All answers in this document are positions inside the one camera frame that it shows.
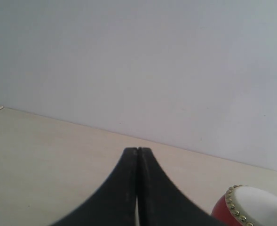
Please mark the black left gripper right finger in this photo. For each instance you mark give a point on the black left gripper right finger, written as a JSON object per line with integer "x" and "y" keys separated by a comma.
{"x": 160, "y": 202}

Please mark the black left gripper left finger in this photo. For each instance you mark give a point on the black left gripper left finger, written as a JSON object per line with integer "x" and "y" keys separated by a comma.
{"x": 114, "y": 202}

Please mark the small red drum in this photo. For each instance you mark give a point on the small red drum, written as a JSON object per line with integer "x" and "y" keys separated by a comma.
{"x": 246, "y": 206}

